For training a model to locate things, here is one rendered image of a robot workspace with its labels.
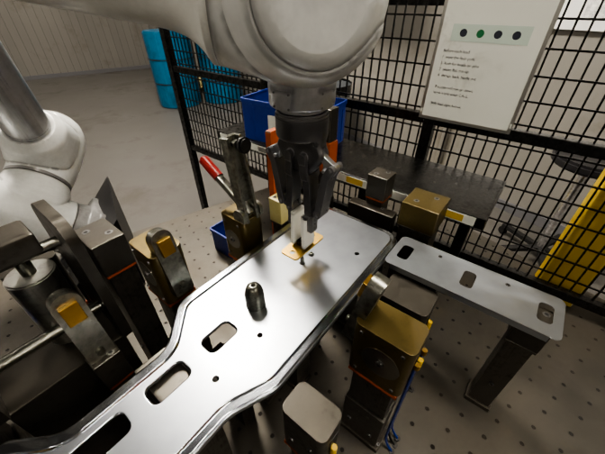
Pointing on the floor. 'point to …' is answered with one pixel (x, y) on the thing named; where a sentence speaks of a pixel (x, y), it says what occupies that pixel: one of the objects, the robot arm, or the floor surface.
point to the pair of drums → (159, 68)
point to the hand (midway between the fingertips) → (302, 227)
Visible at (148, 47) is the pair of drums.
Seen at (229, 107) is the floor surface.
